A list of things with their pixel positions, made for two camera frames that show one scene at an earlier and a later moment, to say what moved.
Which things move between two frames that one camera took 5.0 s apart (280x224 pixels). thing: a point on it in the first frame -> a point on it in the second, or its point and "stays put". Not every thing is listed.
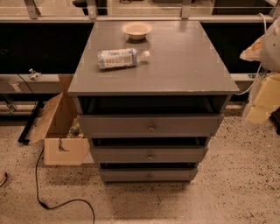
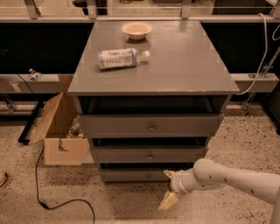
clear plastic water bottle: (121, 58) stays put
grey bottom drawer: (149, 175) stays put
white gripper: (271, 51) -> (177, 182)
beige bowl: (136, 31) stays put
